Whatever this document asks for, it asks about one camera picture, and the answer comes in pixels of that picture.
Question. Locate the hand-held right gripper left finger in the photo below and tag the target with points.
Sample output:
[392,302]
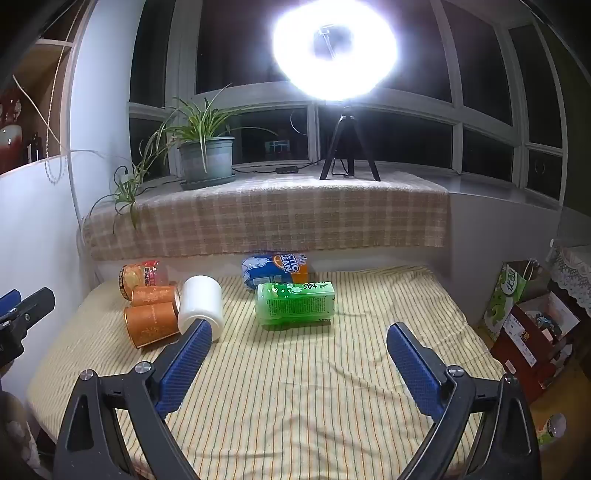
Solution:
[184,364]

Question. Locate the grey flower pot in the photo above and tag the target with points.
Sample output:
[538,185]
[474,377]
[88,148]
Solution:
[207,159]

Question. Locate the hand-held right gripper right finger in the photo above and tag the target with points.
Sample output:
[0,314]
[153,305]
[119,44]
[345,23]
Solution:
[415,364]

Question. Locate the beige plaid cloth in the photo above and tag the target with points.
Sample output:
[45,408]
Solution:
[277,217]

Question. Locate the small orange paper cup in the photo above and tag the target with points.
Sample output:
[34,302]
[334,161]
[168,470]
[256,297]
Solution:
[154,295]

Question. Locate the black tripod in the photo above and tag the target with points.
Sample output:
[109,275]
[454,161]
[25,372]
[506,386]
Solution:
[342,138]

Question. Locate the green paper bag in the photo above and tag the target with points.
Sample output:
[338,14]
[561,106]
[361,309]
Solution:
[505,295]

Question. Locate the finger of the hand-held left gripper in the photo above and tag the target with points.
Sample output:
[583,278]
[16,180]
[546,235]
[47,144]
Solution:
[9,301]
[34,302]

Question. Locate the red cardboard box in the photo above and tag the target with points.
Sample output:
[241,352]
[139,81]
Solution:
[517,353]

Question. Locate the red vase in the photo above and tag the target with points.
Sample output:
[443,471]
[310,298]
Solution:
[9,143]

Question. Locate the white cup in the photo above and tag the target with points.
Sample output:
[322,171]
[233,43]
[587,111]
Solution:
[203,300]

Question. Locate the green tea drink carton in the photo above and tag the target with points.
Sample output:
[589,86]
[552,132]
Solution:
[291,304]

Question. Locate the white window frame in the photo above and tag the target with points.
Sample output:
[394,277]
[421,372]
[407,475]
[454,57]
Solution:
[458,117]

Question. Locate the dark glass bottle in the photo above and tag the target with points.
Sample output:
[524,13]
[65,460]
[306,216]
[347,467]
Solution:
[35,147]

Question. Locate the black power strip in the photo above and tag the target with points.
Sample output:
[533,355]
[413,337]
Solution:
[287,169]

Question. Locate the large orange paper cup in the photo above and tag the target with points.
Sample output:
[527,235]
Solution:
[150,325]

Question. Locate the small green drink bottle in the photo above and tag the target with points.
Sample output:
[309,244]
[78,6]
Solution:
[551,430]

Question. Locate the wooden shelf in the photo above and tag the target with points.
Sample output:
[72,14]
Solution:
[51,92]

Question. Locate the green spider plant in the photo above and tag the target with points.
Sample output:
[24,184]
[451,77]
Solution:
[203,121]

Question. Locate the white wall plug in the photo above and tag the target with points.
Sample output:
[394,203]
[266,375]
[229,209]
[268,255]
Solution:
[123,175]

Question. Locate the grey pot saucer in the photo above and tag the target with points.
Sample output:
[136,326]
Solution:
[221,180]

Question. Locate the blue label plastic bottle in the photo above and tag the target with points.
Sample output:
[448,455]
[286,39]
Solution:
[268,268]

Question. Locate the yellow striped cloth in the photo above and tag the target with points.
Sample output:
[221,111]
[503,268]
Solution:
[300,392]

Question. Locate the white lace cloth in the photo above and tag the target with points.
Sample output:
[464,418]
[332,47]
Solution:
[575,277]

